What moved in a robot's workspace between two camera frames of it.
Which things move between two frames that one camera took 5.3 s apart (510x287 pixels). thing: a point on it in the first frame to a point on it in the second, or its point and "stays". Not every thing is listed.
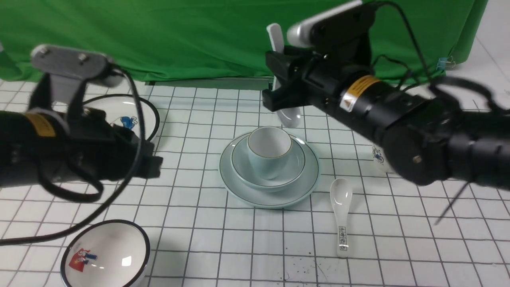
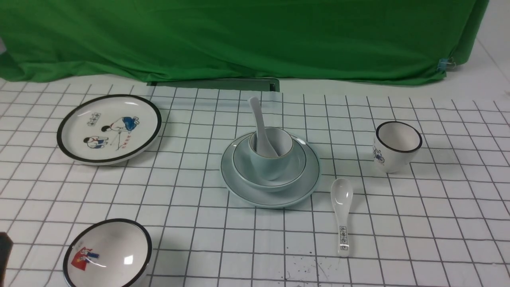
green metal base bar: (258, 83) stays
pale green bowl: (244, 173) stays
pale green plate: (295, 193) stays
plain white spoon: (292, 117) to (264, 148)
